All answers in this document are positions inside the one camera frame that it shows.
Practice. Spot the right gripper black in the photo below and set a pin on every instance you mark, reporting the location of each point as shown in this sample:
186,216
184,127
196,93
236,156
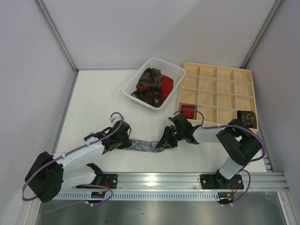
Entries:
169,135

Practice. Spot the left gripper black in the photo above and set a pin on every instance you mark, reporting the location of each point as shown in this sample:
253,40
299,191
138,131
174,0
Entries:
122,139

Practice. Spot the blue-grey floral tie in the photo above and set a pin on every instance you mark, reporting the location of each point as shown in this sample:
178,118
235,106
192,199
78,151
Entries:
144,146

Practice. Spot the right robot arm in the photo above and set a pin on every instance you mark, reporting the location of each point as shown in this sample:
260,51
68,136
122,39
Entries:
240,143

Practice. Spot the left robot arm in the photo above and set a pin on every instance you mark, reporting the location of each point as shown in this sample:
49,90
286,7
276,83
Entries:
52,173

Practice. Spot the rolled red tie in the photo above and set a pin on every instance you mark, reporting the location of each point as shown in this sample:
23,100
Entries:
188,111

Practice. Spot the red tie in basket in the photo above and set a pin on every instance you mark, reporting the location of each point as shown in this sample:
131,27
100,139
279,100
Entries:
166,87

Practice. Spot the dark floral tie in basket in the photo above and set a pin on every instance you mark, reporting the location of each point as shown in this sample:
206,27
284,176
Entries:
151,77

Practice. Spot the wooden compartment tray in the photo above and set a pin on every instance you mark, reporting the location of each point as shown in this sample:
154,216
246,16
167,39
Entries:
218,94

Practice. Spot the white plastic basket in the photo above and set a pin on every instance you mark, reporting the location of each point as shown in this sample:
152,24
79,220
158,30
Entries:
168,69

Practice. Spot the rolled dark patterned tie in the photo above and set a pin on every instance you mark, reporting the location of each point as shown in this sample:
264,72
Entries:
246,119

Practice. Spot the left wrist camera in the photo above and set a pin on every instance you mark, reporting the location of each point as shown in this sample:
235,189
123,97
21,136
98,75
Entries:
88,137

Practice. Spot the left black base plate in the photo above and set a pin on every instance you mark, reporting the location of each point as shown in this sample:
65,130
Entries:
107,180

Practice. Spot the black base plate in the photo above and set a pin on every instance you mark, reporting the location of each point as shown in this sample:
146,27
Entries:
107,180
213,181

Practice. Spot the white slotted cable duct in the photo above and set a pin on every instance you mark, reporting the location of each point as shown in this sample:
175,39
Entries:
137,196

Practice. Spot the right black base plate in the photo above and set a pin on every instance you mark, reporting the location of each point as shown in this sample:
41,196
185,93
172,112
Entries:
213,181

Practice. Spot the aluminium mounting rail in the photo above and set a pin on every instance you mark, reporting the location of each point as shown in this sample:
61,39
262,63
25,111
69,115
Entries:
188,181

